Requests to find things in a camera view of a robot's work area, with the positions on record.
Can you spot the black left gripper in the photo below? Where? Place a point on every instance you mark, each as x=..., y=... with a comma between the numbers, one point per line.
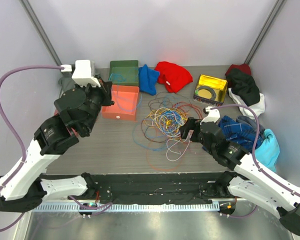
x=105, y=90

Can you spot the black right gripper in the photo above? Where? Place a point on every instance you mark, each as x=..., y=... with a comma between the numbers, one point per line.
x=184, y=129

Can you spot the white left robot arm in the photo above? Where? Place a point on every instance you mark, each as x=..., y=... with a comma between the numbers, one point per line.
x=22, y=189

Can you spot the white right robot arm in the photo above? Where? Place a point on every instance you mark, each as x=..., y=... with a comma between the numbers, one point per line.
x=247, y=178

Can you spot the orange plastic tray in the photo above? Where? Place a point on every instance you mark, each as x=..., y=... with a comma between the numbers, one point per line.
x=126, y=100

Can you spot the grey cloth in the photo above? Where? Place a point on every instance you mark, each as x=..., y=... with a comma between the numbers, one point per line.
x=66, y=83

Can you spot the green plastic tray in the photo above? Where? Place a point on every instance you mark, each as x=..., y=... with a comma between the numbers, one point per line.
x=124, y=72

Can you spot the gold tin box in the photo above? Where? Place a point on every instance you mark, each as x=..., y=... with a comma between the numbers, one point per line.
x=210, y=90

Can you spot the blue plaid cloth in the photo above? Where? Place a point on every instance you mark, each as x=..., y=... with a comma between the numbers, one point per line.
x=241, y=131

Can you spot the royal blue cloth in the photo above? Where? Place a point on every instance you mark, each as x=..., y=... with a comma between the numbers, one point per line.
x=147, y=79

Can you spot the black cloth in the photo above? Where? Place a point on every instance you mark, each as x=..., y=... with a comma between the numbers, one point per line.
x=244, y=86

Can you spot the white cloth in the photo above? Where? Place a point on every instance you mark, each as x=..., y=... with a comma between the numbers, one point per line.
x=258, y=108

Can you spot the cyan cloth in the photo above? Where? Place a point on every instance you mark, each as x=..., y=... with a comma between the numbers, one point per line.
x=267, y=149

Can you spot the dark red cloth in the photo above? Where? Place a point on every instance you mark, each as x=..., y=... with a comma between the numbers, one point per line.
x=242, y=67

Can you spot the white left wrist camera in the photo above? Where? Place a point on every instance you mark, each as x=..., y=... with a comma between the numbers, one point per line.
x=83, y=72

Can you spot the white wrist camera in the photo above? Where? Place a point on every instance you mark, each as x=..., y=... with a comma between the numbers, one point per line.
x=83, y=72
x=212, y=115

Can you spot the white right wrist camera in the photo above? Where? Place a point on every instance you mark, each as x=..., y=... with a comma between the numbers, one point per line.
x=212, y=115

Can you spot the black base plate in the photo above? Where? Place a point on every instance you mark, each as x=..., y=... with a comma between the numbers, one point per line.
x=159, y=189

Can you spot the white slotted cable duct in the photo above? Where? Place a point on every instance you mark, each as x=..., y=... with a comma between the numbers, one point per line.
x=50, y=207

